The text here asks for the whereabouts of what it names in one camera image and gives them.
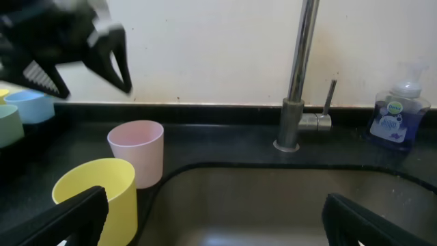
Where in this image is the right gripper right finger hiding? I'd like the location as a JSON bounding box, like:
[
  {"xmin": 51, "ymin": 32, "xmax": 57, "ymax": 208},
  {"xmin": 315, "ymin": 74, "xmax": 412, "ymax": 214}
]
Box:
[{"xmin": 322, "ymin": 193, "xmax": 437, "ymax": 246}]

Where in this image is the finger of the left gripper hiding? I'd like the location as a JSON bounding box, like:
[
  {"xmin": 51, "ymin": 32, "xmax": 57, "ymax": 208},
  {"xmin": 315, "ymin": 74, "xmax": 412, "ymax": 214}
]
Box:
[
  {"xmin": 83, "ymin": 24, "xmax": 133, "ymax": 95},
  {"xmin": 15, "ymin": 59, "xmax": 71, "ymax": 100}
]

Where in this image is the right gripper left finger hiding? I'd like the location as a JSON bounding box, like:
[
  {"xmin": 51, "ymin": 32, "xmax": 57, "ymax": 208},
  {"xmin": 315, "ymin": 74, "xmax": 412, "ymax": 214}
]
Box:
[{"xmin": 0, "ymin": 185, "xmax": 109, "ymax": 246}]

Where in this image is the pink cup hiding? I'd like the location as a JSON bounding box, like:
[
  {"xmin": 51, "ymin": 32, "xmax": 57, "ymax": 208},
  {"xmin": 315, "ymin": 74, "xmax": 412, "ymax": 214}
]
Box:
[{"xmin": 107, "ymin": 120, "xmax": 165, "ymax": 189}]

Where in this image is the blue cup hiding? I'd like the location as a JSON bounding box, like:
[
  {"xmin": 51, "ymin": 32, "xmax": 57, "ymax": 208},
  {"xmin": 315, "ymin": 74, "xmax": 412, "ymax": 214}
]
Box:
[{"xmin": 3, "ymin": 90, "xmax": 55, "ymax": 124}]

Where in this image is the green cup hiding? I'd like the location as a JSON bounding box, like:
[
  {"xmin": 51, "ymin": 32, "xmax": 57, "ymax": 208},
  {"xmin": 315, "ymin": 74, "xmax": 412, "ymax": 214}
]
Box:
[{"xmin": 0, "ymin": 104, "xmax": 25, "ymax": 148}]

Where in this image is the steel sink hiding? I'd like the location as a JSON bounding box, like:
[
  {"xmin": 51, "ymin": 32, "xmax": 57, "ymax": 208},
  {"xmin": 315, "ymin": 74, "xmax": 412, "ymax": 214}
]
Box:
[{"xmin": 136, "ymin": 163, "xmax": 437, "ymax": 246}]

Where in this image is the blue soap bottle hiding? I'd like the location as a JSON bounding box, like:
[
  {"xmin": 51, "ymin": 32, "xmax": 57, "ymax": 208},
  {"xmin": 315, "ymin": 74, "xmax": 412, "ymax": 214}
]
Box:
[{"xmin": 363, "ymin": 61, "xmax": 432, "ymax": 153}]

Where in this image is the steel tap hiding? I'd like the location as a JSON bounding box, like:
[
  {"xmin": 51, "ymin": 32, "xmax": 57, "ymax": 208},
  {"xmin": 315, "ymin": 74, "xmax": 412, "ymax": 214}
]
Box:
[{"xmin": 272, "ymin": 0, "xmax": 338, "ymax": 153}]

